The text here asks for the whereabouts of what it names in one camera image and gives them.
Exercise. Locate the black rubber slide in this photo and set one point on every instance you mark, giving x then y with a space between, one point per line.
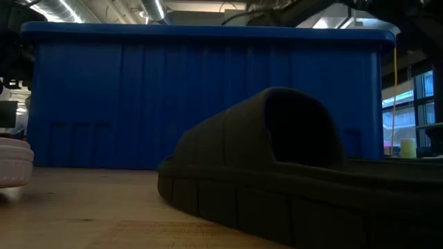
225 145

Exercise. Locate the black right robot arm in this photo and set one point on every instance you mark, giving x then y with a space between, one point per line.
415 20

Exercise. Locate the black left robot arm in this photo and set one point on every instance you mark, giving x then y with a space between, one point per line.
14 52

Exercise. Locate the blue plastic bin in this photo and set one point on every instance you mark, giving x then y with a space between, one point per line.
138 103

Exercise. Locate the yellow-green plastic container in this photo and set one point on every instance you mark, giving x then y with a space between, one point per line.
408 148

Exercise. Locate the black monitor screen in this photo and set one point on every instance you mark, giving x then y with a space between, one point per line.
7 113

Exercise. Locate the black metal pole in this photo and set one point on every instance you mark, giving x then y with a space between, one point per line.
438 93

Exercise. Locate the narrow silver ceiling duct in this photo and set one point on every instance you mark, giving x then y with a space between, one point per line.
154 8

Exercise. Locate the wide silver ceiling duct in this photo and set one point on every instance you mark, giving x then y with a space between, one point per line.
52 8

